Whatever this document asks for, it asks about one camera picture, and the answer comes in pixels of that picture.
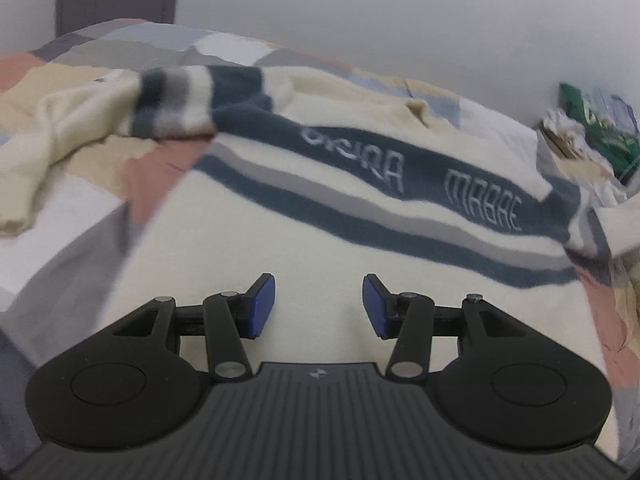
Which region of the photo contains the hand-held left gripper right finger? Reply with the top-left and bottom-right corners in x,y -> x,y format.
362,273 -> 531,380

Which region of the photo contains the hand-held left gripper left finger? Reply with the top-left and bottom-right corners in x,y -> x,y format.
112,272 -> 277,381

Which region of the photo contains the cream striped fleece sweater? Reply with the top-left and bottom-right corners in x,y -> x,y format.
0,65 -> 621,466

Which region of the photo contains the patchwork bed blanket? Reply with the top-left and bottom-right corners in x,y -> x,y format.
0,18 -> 640,466

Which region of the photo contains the pile of white cloth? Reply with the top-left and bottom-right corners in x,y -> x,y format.
542,127 -> 603,162

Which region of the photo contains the green plastic bag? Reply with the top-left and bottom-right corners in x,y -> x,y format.
558,82 -> 640,182

